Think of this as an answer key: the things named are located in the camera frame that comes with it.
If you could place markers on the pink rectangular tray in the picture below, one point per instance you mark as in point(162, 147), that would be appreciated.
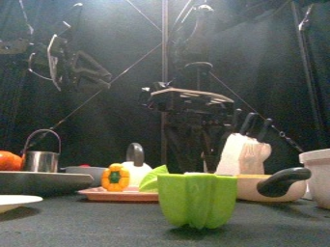
point(117, 194)

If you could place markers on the grey metal tray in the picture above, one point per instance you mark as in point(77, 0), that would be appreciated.
point(43, 181)

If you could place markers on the white plate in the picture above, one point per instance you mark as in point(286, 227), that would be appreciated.
point(15, 201)

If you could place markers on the light green toy lettuce leaf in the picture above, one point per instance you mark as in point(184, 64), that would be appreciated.
point(151, 181)

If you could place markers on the white knife block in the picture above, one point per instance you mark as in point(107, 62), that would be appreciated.
point(242, 157)

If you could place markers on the orange toy bell pepper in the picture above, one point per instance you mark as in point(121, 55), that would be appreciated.
point(115, 177)

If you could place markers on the small steel pot with bail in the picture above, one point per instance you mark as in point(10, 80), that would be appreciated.
point(41, 157)

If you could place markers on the orange toy tomato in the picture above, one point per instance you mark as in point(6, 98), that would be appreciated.
point(8, 160)

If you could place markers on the grey bowl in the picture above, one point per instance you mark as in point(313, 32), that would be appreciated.
point(86, 173)

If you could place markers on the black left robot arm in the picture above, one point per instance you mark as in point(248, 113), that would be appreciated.
point(15, 48)

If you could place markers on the vertical metal frame pole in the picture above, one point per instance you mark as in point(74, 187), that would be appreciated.
point(165, 41)

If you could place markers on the white plastic container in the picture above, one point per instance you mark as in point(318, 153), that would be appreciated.
point(317, 177)

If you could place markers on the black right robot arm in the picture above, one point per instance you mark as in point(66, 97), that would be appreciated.
point(194, 38)

